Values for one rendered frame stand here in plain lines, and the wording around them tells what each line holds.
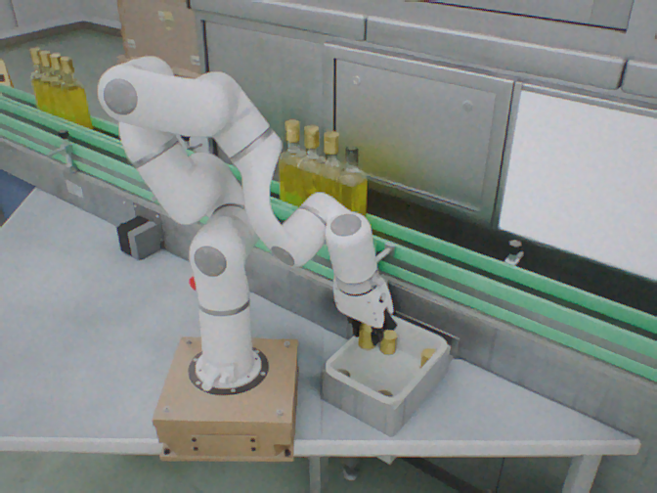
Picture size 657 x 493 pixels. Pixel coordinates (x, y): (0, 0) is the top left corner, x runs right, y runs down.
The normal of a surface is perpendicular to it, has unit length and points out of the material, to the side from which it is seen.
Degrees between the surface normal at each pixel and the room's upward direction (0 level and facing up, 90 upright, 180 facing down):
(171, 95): 71
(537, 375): 90
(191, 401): 4
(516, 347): 90
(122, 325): 0
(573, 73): 90
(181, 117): 89
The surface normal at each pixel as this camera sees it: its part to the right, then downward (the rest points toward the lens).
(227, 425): 0.00, 0.47
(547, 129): -0.60, 0.43
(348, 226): -0.16, -0.69
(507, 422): 0.00, -0.85
